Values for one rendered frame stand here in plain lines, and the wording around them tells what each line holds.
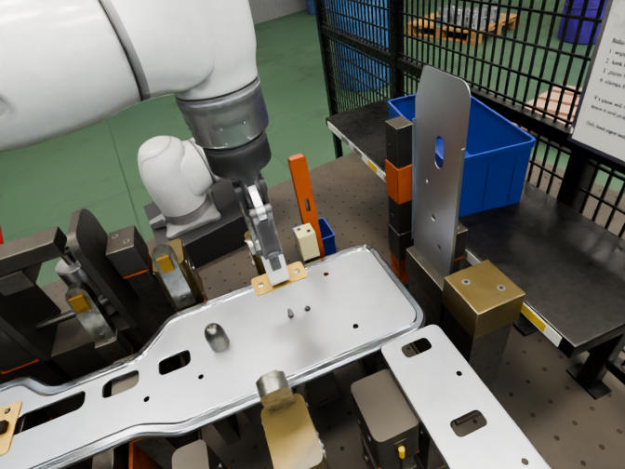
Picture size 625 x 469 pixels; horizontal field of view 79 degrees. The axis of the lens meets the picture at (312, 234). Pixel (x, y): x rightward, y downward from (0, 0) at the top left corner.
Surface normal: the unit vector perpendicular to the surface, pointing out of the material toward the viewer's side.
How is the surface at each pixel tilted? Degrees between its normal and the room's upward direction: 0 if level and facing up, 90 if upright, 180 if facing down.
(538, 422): 0
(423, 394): 0
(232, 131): 90
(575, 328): 0
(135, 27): 80
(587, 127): 90
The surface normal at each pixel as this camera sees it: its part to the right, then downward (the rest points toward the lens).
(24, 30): 0.39, 0.02
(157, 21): 0.45, 0.40
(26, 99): 0.53, 0.60
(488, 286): -0.16, -0.75
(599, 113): -0.93, 0.34
